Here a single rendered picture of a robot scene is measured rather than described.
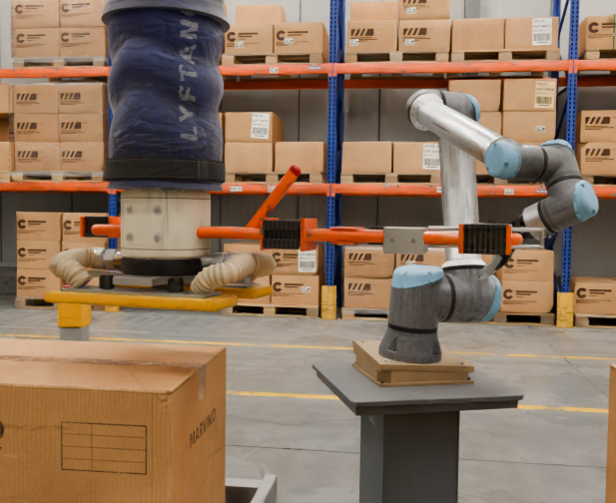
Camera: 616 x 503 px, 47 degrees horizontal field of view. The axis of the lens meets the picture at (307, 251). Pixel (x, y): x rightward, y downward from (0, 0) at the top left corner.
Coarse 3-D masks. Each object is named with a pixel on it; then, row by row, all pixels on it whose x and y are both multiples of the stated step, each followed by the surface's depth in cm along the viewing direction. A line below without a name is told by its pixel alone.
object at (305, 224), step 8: (264, 224) 127; (272, 224) 126; (280, 224) 126; (288, 224) 125; (296, 224) 125; (304, 224) 125; (312, 224) 130; (264, 232) 128; (272, 232) 127; (280, 232) 127; (288, 232) 126; (296, 232) 126; (304, 232) 126; (264, 240) 127; (272, 240) 126; (280, 240) 126; (288, 240) 126; (296, 240) 125; (304, 240) 126; (264, 248) 127; (272, 248) 127; (280, 248) 126; (288, 248) 126; (296, 248) 125; (304, 248) 126; (312, 248) 131
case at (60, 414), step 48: (0, 384) 121; (48, 384) 121; (96, 384) 121; (144, 384) 121; (192, 384) 130; (0, 432) 122; (48, 432) 121; (96, 432) 120; (144, 432) 119; (192, 432) 131; (0, 480) 122; (48, 480) 121; (96, 480) 120; (144, 480) 119; (192, 480) 131
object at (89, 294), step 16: (64, 288) 130; (80, 288) 130; (96, 288) 130; (112, 288) 131; (128, 288) 131; (144, 288) 132; (176, 288) 126; (96, 304) 127; (112, 304) 126; (128, 304) 125; (144, 304) 124; (160, 304) 123; (176, 304) 122; (192, 304) 121; (208, 304) 120; (224, 304) 123
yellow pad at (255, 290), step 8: (184, 288) 142; (216, 288) 140; (224, 288) 140; (232, 288) 140; (240, 288) 139; (248, 288) 139; (256, 288) 139; (264, 288) 142; (272, 288) 147; (240, 296) 139; (248, 296) 138; (256, 296) 138
